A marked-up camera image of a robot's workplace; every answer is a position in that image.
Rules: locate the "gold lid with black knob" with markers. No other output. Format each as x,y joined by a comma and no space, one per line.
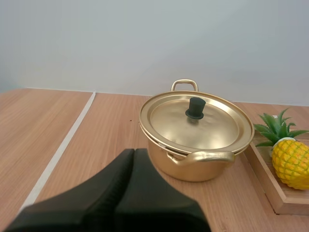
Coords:
212,130

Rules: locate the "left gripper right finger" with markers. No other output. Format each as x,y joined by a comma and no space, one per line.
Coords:
154,205

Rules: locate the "shallow wooden tray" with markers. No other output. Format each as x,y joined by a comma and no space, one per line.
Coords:
270,183

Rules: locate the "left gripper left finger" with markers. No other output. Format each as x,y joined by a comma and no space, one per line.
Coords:
79,205

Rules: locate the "yellow toy pineapple green crown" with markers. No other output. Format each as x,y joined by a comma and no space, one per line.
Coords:
289,162

